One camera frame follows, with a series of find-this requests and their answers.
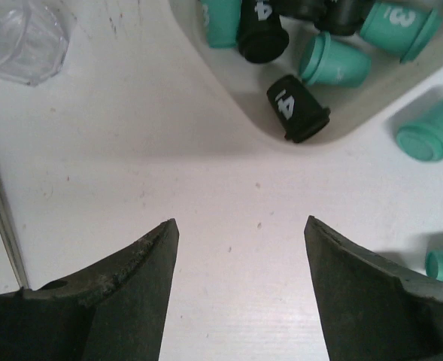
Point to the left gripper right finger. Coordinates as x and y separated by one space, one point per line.
371 308

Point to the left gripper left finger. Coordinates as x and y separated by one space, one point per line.
114 309

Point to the black capsule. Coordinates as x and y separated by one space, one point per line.
344 17
309 10
300 114
261 37

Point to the white storage basket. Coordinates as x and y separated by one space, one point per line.
388 83

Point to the clear glass tumbler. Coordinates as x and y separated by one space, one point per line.
34 40

